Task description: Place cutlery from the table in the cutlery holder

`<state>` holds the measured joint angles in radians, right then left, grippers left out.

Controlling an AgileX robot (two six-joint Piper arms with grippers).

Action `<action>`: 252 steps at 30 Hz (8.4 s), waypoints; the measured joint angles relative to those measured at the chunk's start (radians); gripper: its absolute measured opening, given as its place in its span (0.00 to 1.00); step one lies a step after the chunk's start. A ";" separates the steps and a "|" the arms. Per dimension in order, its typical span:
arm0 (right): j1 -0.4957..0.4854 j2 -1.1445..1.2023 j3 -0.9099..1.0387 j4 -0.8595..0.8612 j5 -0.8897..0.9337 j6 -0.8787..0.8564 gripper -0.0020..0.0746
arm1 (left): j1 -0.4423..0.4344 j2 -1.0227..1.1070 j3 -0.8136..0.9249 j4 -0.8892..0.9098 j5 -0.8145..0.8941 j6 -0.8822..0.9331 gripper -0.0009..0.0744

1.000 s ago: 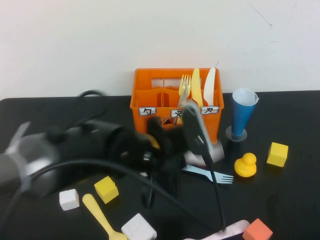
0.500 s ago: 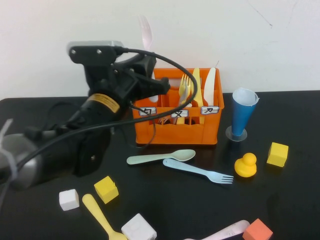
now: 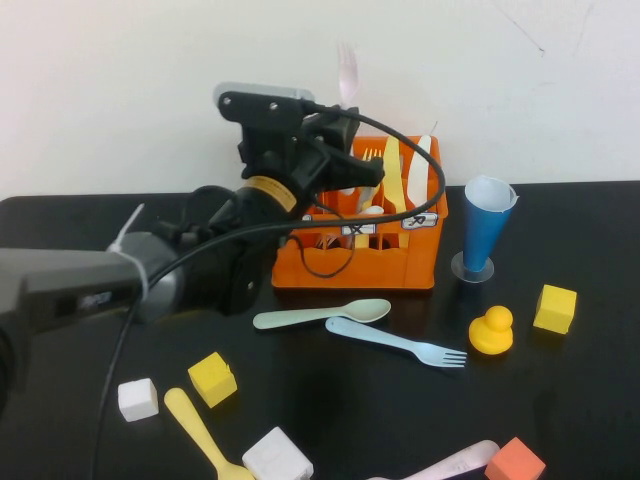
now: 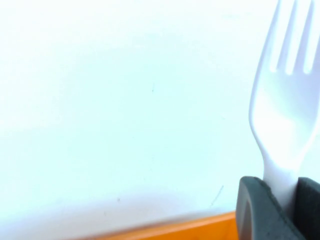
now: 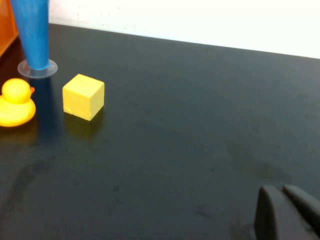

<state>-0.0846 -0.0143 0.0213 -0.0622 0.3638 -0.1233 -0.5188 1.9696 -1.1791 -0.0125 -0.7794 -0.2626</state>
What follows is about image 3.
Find pink plastic fork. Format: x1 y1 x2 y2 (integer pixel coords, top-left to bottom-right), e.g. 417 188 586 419
335 41 362 197

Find yellow foam cube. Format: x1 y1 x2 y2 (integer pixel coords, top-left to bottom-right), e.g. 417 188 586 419
532 284 578 335
187 350 239 409

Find white plastic knife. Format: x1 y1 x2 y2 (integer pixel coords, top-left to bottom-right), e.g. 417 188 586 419
403 134 433 211

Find pink plastic spoon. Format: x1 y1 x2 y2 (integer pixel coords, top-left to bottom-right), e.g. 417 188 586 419
366 439 501 480

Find yellow plastic spoon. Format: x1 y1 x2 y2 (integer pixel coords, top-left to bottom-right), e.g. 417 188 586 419
163 386 257 480

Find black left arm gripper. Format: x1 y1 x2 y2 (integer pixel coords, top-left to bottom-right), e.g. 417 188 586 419
236 106 387 199

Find thin black cable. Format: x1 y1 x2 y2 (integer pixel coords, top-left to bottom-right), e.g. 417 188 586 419
293 233 357 279

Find blue paper cone cup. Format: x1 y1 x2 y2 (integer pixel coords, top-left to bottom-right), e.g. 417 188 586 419
450 174 520 285

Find orange foam cube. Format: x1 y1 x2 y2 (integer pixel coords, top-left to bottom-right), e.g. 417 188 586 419
483 436 547 480

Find orange plastic cutlery holder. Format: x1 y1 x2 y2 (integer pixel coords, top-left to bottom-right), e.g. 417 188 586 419
271 134 449 293

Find blue plastic fork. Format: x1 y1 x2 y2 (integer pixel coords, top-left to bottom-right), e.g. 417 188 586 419
325 315 469 370

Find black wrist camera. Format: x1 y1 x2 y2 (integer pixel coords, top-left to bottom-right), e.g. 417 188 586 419
212 81 315 127

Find green plastic spoon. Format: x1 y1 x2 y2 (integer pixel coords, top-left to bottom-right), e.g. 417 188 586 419
252 298 393 332

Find white foam cube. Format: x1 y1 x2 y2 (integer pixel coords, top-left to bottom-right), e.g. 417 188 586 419
117 377 161 423

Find white charger adapter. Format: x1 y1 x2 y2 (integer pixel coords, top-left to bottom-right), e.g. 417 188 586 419
241 425 315 480

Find yellow plastic knife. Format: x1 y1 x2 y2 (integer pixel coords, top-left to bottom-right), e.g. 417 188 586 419
381 135 412 250

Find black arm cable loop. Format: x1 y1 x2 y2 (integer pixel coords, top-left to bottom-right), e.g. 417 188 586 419
180 184 237 241

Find yellow rubber duck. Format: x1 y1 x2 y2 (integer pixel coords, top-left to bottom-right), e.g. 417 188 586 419
468 305 515 357

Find thick black camera cable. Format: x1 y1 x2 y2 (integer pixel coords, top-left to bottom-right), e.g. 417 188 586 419
88 99 448 480

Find white zip tie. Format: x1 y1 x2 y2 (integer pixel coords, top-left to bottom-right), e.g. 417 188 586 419
105 202 150 302

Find yellow plastic fork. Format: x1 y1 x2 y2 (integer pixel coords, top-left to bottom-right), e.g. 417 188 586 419
351 147 384 250

